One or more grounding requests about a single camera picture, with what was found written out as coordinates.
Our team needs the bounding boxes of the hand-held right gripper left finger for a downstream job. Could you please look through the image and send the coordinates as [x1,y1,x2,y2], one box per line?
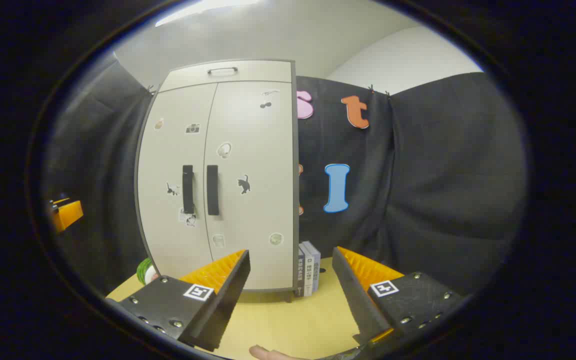
[105,249,252,353]

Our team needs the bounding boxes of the green white roll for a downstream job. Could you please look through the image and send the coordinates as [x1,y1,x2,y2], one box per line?
[136,257,159,286]

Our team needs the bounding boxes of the dark upright book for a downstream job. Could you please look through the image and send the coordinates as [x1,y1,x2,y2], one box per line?
[297,245,307,298]

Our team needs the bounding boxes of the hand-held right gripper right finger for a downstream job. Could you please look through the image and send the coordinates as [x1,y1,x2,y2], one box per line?
[331,246,464,349]

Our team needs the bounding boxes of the grey double-door shoe cabinet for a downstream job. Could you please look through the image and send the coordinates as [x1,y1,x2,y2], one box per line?
[134,59,301,304]

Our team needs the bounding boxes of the yellow foam mat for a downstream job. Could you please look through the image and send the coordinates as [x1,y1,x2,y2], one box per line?
[105,257,399,360]

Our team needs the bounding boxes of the black door handle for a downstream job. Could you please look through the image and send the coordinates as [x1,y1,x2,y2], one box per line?
[182,164,195,215]
[206,165,220,216]

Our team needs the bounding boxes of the black backdrop cloth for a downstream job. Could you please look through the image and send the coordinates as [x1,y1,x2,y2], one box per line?
[43,52,528,298]

